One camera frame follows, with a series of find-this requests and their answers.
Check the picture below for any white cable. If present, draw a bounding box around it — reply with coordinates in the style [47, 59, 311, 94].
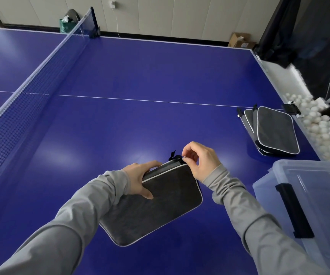
[115, 8, 123, 38]

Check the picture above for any person's left hand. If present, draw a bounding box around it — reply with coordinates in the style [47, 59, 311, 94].
[121, 160, 163, 200]

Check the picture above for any person's right hand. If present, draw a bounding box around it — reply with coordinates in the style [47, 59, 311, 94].
[181, 141, 222, 184]

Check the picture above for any person's left forearm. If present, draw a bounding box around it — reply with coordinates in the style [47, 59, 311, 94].
[0, 170, 131, 275]

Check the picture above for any pile of white balls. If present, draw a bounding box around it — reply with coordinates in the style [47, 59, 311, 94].
[284, 93, 330, 163]

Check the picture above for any blue table tennis net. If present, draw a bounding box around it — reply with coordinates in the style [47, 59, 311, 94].
[0, 8, 94, 192]

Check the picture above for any person's right forearm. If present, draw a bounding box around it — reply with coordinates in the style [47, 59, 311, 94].
[201, 164, 326, 275]

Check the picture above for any brown cardboard box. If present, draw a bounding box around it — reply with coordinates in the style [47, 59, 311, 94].
[228, 32, 257, 50]

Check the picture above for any clear plastic box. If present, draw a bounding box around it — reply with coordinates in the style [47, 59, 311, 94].
[252, 159, 330, 275]

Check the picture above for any grey round lid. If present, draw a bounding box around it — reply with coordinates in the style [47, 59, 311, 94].
[65, 9, 81, 23]

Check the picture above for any black table edge clamp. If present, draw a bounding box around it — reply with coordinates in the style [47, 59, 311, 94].
[281, 101, 302, 115]

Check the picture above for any white ball collection tray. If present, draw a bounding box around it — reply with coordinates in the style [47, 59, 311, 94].
[252, 50, 330, 163]

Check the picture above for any green waste bin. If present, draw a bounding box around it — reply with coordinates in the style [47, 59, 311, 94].
[59, 15, 78, 34]

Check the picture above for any black net post clamp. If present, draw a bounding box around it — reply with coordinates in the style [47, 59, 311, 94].
[87, 7, 101, 39]

